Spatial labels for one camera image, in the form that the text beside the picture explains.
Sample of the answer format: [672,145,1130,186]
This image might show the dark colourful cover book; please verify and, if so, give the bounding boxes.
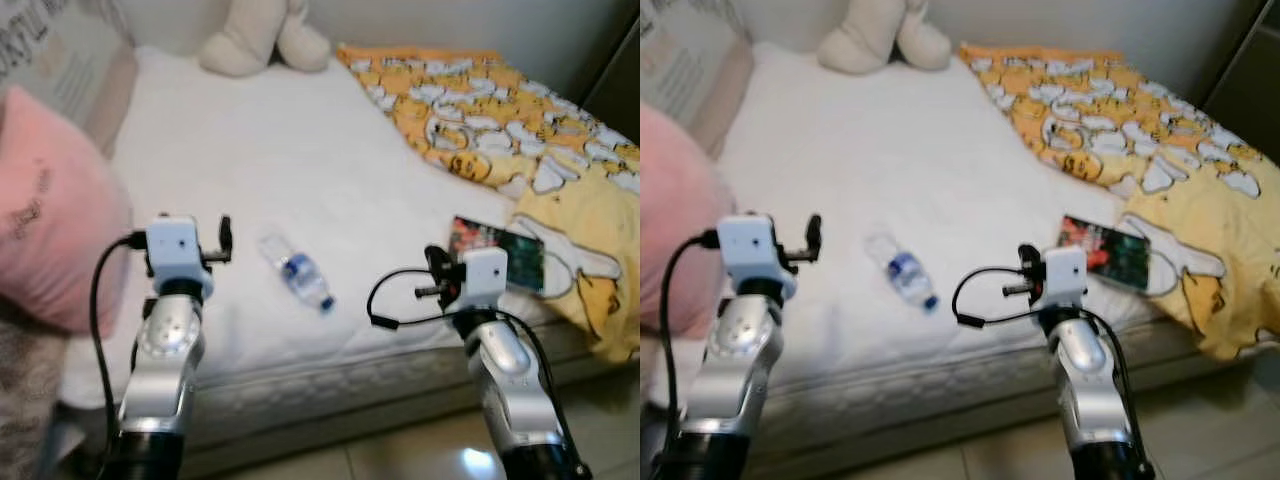
[1058,213,1153,293]
[448,215,547,294]

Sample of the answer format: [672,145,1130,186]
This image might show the clear plastic water bottle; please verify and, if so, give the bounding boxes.
[865,230,941,313]
[258,230,336,314]

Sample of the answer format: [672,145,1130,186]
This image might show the yellow cartoon print blanket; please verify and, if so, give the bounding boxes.
[335,42,641,363]
[957,42,1280,363]

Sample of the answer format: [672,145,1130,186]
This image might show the white quilted mattress pad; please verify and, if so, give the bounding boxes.
[648,40,1181,386]
[58,42,561,406]

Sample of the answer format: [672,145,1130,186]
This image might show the pink pillow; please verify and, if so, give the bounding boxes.
[640,100,736,341]
[0,85,136,336]

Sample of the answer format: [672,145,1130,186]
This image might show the grey quilted mattress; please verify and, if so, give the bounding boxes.
[60,318,623,441]
[655,318,1241,441]

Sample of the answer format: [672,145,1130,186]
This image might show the beige bed base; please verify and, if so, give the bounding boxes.
[178,372,641,479]
[790,360,1251,479]

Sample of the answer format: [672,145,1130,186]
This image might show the cream plush toy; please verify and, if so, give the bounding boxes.
[817,0,953,76]
[198,0,333,79]

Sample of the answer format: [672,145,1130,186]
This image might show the grey text print pillow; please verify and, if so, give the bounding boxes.
[0,0,141,156]
[640,0,756,161]

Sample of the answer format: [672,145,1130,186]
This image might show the grey fluffy throw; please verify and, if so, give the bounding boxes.
[0,295,69,480]

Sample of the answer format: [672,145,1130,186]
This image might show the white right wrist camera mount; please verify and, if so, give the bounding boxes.
[1040,245,1091,311]
[458,247,509,313]

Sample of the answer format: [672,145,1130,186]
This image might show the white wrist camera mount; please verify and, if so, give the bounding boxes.
[458,247,509,313]
[145,215,214,298]
[716,213,798,298]
[1040,245,1091,311]

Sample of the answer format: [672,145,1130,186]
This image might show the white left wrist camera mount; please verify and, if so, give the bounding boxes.
[716,213,798,298]
[145,215,214,298]

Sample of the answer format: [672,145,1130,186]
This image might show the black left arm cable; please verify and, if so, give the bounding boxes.
[660,230,721,480]
[88,230,149,480]

